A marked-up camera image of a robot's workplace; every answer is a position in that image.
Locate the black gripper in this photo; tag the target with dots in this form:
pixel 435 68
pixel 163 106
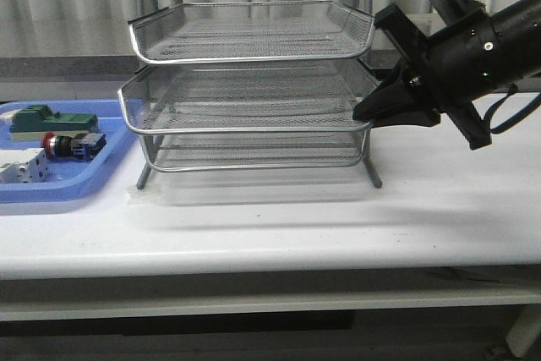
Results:
pixel 438 74

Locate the mesh tray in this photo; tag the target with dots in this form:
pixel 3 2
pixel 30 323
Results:
pixel 293 96
pixel 251 32
pixel 243 151

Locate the red emergency stop button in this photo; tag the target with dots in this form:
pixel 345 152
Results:
pixel 82 146

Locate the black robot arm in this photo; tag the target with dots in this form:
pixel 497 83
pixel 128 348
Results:
pixel 518 32

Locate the white table leg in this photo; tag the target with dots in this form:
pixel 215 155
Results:
pixel 525 331

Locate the blue plastic tray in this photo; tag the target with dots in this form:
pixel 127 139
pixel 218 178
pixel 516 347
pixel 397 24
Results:
pixel 71 182

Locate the grey stone counter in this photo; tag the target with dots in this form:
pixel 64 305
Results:
pixel 64 47

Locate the green terminal block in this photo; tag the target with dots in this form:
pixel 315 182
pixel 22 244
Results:
pixel 34 121

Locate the white circuit breaker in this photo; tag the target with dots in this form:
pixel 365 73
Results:
pixel 24 166

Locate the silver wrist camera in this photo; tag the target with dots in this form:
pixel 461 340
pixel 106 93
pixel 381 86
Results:
pixel 453 10

